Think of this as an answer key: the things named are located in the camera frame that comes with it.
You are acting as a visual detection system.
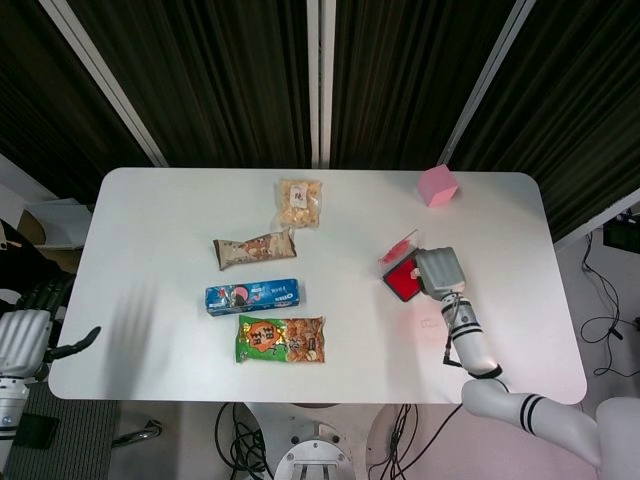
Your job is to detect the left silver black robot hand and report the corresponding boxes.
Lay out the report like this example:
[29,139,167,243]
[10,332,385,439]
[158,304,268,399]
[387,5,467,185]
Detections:
[0,274,102,377]

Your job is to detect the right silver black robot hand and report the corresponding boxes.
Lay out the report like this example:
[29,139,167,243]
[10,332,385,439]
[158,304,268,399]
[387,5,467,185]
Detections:
[413,246,468,302]

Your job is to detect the silver robot base column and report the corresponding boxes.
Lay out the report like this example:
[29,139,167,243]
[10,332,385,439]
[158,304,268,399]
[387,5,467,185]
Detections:
[272,420,372,480]

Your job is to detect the red ink pad black case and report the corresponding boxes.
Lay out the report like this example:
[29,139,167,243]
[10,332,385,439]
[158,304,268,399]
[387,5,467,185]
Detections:
[377,228,427,304]

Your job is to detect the bystander in dark clothes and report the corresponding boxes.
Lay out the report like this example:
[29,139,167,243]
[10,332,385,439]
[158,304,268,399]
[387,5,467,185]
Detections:
[0,217,77,304]

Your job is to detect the pink cube block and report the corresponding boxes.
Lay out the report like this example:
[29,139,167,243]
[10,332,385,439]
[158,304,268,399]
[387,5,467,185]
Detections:
[416,165,461,209]

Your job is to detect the black flat device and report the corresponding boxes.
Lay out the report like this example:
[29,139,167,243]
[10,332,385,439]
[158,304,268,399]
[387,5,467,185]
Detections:
[18,413,61,450]

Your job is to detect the grey floor mat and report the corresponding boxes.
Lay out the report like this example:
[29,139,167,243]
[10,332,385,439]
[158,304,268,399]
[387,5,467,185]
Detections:
[8,398,122,480]

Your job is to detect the white cardboard box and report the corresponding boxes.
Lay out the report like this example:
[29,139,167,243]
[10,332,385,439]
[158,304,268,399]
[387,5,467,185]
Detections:
[19,198,94,251]

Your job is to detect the chrome table foot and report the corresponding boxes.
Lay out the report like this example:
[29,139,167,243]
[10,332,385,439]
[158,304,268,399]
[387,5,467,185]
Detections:
[110,418,163,448]

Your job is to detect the clear bag of crackers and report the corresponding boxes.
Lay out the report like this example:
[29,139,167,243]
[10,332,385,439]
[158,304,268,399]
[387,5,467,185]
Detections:
[275,177,324,232]

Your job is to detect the green orange snack bag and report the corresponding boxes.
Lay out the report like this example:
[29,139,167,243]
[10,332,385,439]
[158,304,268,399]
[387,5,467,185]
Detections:
[235,313,327,365]

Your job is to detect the black electronic box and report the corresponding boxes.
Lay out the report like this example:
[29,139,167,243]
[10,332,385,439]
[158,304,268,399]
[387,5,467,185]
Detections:
[602,219,640,249]

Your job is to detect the brown snack bar wrapper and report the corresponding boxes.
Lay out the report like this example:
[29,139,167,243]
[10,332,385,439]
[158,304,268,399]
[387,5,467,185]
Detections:
[212,227,299,272]

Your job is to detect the blue Oreo cookie box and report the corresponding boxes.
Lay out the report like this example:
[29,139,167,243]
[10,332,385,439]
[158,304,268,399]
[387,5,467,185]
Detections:
[203,277,305,318]

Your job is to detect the dark pleated curtain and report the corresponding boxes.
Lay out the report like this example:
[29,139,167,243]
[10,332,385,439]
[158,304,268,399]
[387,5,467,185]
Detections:
[328,0,517,170]
[448,0,640,242]
[0,0,157,202]
[67,0,321,169]

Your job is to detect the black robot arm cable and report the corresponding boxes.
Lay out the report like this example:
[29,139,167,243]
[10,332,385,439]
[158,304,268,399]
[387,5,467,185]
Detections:
[441,298,463,367]

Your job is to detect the thin black floor cable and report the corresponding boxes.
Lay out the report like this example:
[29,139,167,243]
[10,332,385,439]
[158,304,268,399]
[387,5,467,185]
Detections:
[579,232,640,377]

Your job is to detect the black floor cable bundle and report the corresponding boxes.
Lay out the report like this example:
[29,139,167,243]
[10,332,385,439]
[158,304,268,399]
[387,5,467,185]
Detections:
[382,402,464,480]
[213,402,274,480]

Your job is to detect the white partition post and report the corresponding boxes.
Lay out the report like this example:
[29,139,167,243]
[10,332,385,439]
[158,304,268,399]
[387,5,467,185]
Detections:
[38,0,170,169]
[442,0,537,171]
[306,0,337,169]

